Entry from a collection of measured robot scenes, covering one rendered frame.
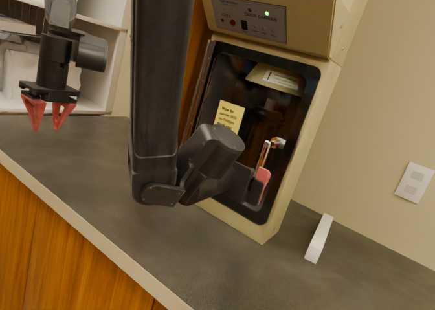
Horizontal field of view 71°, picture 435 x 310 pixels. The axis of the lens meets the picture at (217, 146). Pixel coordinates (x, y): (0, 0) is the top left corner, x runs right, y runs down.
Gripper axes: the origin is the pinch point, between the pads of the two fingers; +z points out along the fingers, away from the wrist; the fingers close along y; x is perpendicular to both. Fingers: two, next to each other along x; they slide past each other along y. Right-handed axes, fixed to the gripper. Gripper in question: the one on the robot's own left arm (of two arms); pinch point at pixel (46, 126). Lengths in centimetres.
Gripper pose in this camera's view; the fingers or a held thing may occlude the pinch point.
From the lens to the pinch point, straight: 78.2
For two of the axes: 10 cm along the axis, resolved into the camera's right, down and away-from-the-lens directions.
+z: -2.7, 9.3, 2.7
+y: 5.4, -0.9, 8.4
